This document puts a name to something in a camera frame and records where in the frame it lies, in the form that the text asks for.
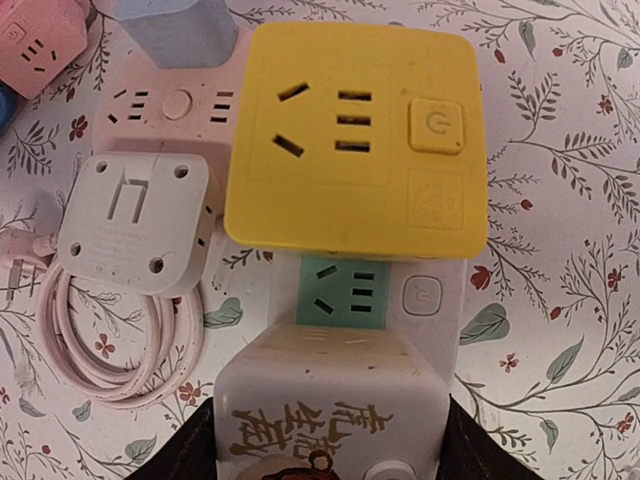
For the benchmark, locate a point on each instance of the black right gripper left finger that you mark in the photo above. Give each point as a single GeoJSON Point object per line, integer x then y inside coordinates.
{"type": "Point", "coordinates": [190, 454]}

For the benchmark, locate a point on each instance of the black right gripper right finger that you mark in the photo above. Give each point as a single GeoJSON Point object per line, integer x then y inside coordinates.
{"type": "Point", "coordinates": [468, 452]}

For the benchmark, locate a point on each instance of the white cartoon cube socket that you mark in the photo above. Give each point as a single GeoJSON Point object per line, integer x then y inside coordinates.
{"type": "Point", "coordinates": [329, 403]}

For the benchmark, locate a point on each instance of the white power strip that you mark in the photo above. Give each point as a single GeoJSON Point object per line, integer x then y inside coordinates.
{"type": "Point", "coordinates": [422, 300]}

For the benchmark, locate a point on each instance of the yellow cube socket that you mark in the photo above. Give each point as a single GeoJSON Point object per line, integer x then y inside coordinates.
{"type": "Point", "coordinates": [360, 139]}

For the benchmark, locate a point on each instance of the light blue plug adapter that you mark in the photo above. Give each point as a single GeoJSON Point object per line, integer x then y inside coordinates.
{"type": "Point", "coordinates": [179, 34]}

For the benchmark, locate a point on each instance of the pink cube socket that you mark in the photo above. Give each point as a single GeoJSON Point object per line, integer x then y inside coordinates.
{"type": "Point", "coordinates": [39, 38]}

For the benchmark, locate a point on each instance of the white square adapter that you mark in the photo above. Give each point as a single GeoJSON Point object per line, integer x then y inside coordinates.
{"type": "Point", "coordinates": [141, 221]}

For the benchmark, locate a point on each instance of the pink round power strip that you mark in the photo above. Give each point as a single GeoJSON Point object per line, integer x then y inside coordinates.
{"type": "Point", "coordinates": [190, 111]}

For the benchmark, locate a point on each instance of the blue square adapter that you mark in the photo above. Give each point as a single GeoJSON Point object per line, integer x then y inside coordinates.
{"type": "Point", "coordinates": [8, 106]}

